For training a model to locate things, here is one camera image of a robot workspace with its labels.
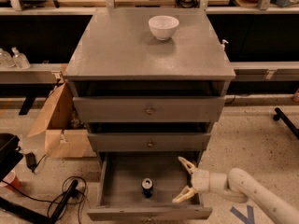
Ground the open cardboard box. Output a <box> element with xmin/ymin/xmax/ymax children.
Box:
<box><xmin>28</xmin><ymin>83</ymin><xmax>94</xmax><ymax>158</ymax></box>

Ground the black power adapter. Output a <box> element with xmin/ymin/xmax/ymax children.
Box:
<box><xmin>25</xmin><ymin>152</ymin><xmax>36</xmax><ymax>170</ymax></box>

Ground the black bin on left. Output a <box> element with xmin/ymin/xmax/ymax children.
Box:
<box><xmin>0</xmin><ymin>133</ymin><xmax>23</xmax><ymax>181</ymax></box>

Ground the black floor cable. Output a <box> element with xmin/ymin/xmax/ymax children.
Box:
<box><xmin>1</xmin><ymin>175</ymin><xmax>90</xmax><ymax>224</ymax></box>

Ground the black stand leg right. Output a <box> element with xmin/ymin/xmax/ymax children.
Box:
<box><xmin>273</xmin><ymin>107</ymin><xmax>299</xmax><ymax>139</ymax></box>

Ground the grey wooden drawer cabinet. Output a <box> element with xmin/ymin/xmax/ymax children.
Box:
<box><xmin>64</xmin><ymin>7</ymin><xmax>237</xmax><ymax>161</ymax></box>

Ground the white ceramic bowl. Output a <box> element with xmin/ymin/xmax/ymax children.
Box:
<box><xmin>149</xmin><ymin>15</ymin><xmax>179</xmax><ymax>40</ymax></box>

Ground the clear sanitizer pump bottle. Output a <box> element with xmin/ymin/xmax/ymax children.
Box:
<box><xmin>12</xmin><ymin>47</ymin><xmax>31</xmax><ymax>70</ymax></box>

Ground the blue pepsi can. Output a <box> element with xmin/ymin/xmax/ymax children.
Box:
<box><xmin>141</xmin><ymin>178</ymin><xmax>153</xmax><ymax>198</ymax></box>

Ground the clear sanitizer bottle left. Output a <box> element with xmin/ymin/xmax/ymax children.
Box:
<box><xmin>0</xmin><ymin>49</ymin><xmax>15</xmax><ymax>68</ymax></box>

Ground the grey top drawer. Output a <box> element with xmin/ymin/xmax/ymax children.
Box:
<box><xmin>73</xmin><ymin>97</ymin><xmax>225</xmax><ymax>123</ymax></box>

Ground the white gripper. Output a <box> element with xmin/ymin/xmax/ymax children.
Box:
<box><xmin>172</xmin><ymin>156</ymin><xmax>228</xmax><ymax>203</ymax></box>

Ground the grey metal bench rail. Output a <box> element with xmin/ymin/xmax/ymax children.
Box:
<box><xmin>0</xmin><ymin>63</ymin><xmax>67</xmax><ymax>84</ymax></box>

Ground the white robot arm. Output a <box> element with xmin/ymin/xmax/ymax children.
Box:
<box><xmin>172</xmin><ymin>156</ymin><xmax>299</xmax><ymax>224</ymax></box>

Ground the red plastic cup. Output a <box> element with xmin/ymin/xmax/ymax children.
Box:
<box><xmin>0</xmin><ymin>171</ymin><xmax>21</xmax><ymax>190</ymax></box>

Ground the black chair base leg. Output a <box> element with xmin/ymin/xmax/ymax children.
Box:
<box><xmin>0</xmin><ymin>179</ymin><xmax>80</xmax><ymax>224</ymax></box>

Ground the grey middle drawer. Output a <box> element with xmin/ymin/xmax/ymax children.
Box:
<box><xmin>88</xmin><ymin>133</ymin><xmax>210</xmax><ymax>152</ymax></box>

